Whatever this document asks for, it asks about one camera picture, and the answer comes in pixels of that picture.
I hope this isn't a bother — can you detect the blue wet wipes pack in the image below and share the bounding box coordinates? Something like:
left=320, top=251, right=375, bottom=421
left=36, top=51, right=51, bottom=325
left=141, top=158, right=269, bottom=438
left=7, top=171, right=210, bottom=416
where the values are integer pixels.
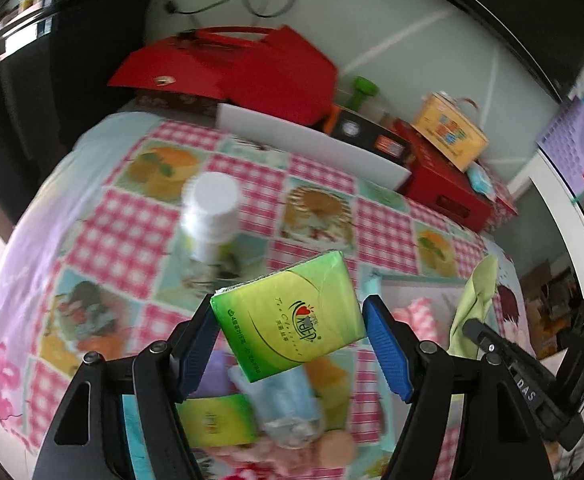
left=466, top=164, right=497, bottom=196

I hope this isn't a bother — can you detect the cardboard box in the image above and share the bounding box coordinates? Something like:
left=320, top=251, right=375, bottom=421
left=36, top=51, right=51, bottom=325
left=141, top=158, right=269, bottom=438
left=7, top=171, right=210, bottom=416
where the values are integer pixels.
left=519, top=260, right=582, bottom=361

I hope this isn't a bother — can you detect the white flat board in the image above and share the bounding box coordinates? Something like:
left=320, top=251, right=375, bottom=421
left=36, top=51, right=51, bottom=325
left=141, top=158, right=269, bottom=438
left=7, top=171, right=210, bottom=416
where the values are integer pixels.
left=215, top=102, right=413, bottom=193

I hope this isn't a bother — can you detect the black box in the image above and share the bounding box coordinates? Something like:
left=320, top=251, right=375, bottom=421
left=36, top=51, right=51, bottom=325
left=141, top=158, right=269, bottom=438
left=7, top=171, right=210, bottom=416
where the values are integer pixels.
left=329, top=107, right=413, bottom=163

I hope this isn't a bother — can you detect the yellow carry box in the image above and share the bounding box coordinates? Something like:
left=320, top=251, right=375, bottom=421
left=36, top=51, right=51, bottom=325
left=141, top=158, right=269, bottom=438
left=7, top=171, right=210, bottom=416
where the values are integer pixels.
left=412, top=91, right=490, bottom=172

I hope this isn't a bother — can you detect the purple wall poster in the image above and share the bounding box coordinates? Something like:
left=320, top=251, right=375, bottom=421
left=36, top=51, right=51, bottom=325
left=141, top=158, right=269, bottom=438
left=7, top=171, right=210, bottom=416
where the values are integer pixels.
left=536, top=97, right=584, bottom=196

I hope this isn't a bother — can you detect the pink chevron cloth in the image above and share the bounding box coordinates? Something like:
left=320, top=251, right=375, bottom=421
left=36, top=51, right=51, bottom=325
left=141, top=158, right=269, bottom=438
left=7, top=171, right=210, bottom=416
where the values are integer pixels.
left=394, top=296, right=452, bottom=341

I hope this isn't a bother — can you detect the blue face mask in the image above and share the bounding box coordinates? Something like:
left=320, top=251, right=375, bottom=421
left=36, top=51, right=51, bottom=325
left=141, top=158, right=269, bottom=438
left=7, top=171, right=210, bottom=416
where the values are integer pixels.
left=229, top=365, right=325, bottom=448

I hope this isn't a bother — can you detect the white plastic bottle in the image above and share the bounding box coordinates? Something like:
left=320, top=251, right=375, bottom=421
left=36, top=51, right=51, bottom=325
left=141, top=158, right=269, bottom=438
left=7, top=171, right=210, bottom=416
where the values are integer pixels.
left=179, top=172, right=241, bottom=266

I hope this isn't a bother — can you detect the light green cloth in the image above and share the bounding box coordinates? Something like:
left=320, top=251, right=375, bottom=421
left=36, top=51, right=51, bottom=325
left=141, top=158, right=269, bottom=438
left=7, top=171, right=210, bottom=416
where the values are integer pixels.
left=446, top=255, right=500, bottom=358

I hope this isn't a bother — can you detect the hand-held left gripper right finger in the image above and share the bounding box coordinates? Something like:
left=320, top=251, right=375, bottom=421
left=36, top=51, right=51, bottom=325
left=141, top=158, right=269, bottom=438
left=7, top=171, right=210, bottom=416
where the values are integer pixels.
left=362, top=296, right=555, bottom=480

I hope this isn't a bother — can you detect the red patterned tin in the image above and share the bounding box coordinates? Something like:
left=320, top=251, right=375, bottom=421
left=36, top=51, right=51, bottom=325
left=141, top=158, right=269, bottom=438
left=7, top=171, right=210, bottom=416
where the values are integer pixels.
left=486, top=170, right=520, bottom=231

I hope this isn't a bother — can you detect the purple cloth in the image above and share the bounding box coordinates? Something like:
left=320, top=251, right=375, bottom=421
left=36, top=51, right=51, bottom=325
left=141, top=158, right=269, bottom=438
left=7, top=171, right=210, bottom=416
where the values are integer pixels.
left=194, top=350, right=243, bottom=401

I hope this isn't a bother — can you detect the white shelf unit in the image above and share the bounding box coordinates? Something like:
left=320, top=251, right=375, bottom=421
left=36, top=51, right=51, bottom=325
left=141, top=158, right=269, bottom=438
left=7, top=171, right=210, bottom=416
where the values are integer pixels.
left=526, top=150, right=584, bottom=311

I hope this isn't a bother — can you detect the red bag with handle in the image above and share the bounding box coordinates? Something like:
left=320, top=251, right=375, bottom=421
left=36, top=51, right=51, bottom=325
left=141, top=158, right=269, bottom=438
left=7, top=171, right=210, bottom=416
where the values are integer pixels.
left=108, top=25, right=340, bottom=128

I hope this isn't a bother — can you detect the black cabinet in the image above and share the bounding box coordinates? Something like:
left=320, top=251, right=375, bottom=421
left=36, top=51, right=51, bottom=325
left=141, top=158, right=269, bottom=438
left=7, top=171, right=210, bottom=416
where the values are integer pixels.
left=0, top=0, right=153, bottom=221

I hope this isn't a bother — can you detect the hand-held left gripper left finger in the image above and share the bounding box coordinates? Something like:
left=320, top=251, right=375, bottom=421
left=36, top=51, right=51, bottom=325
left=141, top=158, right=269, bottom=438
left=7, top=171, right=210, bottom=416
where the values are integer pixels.
left=32, top=292, right=220, bottom=480

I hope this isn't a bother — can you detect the teal shallow box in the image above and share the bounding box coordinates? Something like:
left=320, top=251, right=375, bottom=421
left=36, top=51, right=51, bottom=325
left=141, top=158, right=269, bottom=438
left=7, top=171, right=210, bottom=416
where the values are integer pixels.
left=369, top=267, right=502, bottom=361

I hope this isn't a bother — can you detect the green tissue packet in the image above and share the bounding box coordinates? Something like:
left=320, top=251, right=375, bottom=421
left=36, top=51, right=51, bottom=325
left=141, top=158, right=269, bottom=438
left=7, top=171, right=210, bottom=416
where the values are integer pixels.
left=178, top=394, right=259, bottom=448
left=210, top=250, right=367, bottom=385

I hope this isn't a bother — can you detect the red box with handle slot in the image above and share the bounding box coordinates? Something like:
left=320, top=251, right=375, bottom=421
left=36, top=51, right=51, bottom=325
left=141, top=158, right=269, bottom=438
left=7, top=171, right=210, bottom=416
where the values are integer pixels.
left=394, top=119, right=495, bottom=233

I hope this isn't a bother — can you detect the green dumbbell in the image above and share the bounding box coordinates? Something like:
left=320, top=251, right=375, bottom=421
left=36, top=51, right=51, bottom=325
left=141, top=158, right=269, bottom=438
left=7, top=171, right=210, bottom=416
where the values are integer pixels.
left=349, top=76, right=380, bottom=111

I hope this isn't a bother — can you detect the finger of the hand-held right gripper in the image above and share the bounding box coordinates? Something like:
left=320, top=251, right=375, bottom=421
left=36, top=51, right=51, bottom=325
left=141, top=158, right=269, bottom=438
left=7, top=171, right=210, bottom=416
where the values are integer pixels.
left=462, top=318, right=522, bottom=376

